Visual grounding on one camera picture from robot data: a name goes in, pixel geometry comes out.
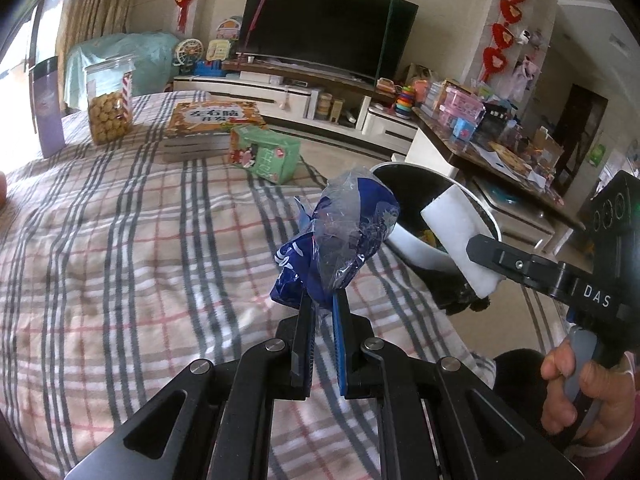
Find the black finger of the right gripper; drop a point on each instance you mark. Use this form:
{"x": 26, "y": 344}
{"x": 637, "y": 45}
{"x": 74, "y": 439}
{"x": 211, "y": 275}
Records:
{"x": 530, "y": 270}

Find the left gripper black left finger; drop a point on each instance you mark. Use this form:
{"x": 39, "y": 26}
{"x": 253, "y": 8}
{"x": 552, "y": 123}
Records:
{"x": 212, "y": 421}

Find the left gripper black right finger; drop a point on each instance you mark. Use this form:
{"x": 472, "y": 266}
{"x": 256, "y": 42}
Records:
{"x": 436, "y": 420}

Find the yellow snack wrapper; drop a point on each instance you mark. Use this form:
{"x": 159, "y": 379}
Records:
{"x": 429, "y": 238}

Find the blue plastic bag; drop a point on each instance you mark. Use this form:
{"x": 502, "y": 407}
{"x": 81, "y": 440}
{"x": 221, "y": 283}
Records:
{"x": 354, "y": 216}

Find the round black white trash bin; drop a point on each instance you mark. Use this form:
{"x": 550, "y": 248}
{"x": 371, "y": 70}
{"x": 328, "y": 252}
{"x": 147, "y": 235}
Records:
{"x": 414, "y": 188}

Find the person's right hand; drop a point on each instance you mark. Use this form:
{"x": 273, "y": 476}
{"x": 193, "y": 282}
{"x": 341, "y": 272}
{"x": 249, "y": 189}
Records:
{"x": 615, "y": 388}

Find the plaid table cloth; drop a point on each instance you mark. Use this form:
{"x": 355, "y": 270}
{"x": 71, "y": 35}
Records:
{"x": 118, "y": 270}

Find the pink toy box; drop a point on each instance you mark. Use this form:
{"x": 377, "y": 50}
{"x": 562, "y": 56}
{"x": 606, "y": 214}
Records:
{"x": 460, "y": 112}

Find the green tissue pack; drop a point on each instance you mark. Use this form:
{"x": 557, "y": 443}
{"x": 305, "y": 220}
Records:
{"x": 267, "y": 154}

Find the orange picture book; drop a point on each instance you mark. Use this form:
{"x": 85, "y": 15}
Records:
{"x": 193, "y": 119}

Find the white tv cabinet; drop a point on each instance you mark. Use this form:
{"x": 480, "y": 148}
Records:
{"x": 321, "y": 103}

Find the black flat television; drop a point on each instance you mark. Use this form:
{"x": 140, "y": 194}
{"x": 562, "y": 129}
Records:
{"x": 365, "y": 38}

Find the clear cookie jar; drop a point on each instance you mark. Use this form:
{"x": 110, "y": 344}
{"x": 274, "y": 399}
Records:
{"x": 109, "y": 92}

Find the teal covered furniture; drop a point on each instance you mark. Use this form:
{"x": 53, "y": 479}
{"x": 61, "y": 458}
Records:
{"x": 148, "y": 54}

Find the ferris wheel toy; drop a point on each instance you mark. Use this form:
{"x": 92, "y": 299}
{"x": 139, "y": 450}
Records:
{"x": 188, "y": 52}

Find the purple thermos bottle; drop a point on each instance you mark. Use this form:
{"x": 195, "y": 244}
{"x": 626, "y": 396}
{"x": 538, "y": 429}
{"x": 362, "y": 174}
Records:
{"x": 46, "y": 107}

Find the beige window curtain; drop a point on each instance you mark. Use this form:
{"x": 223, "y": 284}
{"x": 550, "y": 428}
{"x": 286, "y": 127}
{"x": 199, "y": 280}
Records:
{"x": 82, "y": 20}

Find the rainbow stacking ring toy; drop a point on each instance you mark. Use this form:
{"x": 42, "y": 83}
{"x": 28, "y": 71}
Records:
{"x": 404, "y": 102}

